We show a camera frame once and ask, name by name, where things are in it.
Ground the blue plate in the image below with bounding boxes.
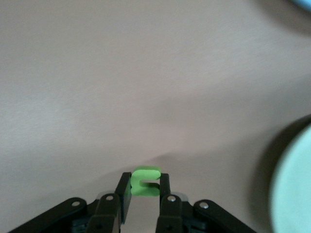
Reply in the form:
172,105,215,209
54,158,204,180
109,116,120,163
288,0,311,12

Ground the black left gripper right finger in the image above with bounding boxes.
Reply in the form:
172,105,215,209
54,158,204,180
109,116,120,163
155,173,259,233

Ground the light green plate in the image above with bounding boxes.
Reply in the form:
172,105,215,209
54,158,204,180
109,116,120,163
269,125,311,233

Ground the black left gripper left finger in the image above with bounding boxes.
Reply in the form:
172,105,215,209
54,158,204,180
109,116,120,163
7,171,133,233

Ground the green foam letter u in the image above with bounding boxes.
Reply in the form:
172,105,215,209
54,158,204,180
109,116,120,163
130,165,161,198

